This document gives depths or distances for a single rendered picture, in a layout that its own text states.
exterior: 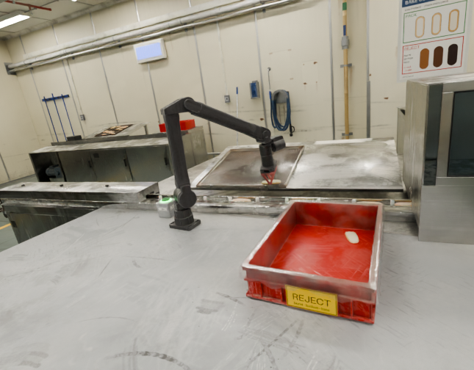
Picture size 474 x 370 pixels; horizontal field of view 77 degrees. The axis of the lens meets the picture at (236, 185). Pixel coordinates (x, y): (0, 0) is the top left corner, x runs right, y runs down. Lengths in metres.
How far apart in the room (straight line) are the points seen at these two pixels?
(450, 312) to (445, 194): 0.36
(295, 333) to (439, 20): 1.76
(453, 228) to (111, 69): 6.44
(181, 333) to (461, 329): 0.61
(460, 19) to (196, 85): 4.35
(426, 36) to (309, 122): 3.19
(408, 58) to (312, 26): 3.10
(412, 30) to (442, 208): 1.22
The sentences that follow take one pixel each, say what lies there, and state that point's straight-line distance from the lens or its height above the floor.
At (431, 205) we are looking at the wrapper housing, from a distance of 1.08.
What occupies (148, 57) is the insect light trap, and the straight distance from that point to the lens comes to 6.11.
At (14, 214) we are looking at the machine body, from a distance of 2.59.
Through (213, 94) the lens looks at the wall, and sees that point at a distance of 5.52.
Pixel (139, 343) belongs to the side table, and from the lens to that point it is 0.82.
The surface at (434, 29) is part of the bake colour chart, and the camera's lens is 2.07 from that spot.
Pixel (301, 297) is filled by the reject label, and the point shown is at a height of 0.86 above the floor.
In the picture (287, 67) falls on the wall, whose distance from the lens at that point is 5.05.
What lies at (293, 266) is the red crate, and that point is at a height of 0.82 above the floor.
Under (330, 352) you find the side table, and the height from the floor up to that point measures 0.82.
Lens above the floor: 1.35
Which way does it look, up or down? 17 degrees down
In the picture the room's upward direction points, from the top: 8 degrees counter-clockwise
